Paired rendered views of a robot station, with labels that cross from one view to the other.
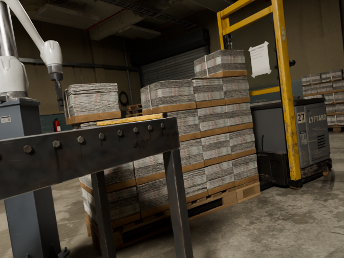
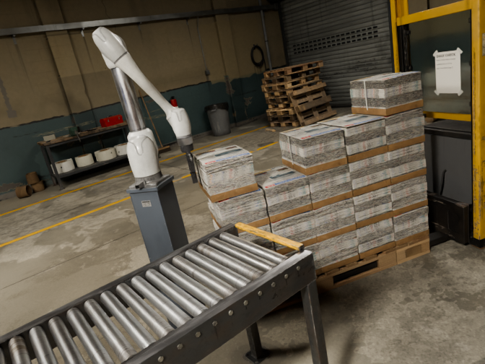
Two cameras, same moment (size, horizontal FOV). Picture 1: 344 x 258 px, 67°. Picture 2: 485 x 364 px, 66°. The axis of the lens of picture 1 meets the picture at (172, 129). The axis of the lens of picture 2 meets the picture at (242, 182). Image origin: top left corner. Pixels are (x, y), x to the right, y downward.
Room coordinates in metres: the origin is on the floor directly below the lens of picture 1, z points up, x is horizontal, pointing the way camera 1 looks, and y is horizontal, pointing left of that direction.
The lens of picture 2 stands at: (-0.31, -0.17, 1.53)
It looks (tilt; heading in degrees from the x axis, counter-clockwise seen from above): 17 degrees down; 16
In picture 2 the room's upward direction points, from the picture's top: 11 degrees counter-clockwise
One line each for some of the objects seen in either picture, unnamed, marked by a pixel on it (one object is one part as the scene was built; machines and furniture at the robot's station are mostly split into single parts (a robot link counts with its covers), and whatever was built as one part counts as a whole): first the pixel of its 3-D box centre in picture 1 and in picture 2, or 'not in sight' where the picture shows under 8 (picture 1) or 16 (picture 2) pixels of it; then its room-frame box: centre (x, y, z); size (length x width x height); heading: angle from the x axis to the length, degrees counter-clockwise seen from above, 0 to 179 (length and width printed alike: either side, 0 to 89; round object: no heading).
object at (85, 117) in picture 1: (95, 116); (231, 188); (1.69, 0.48, 0.86); 0.29 x 0.16 x 0.04; 120
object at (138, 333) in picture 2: not in sight; (126, 319); (0.65, 0.62, 0.77); 0.47 x 0.05 x 0.05; 51
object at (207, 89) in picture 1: (196, 95); (349, 137); (2.24, -0.24, 0.95); 0.38 x 0.29 x 0.23; 31
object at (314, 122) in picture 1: (284, 138); (478, 171); (2.80, -1.19, 0.40); 0.69 x 0.55 x 0.80; 30
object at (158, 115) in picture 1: (128, 120); (266, 235); (1.15, 0.19, 0.81); 0.43 x 0.03 x 0.02; 51
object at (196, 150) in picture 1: (160, 167); (304, 227); (2.03, 0.13, 0.42); 1.17 x 0.39 x 0.83; 120
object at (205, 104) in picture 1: (197, 105); (351, 149); (2.24, -0.24, 0.86); 0.38 x 0.29 x 0.04; 31
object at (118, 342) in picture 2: not in sight; (108, 329); (0.59, 0.66, 0.77); 0.47 x 0.05 x 0.05; 51
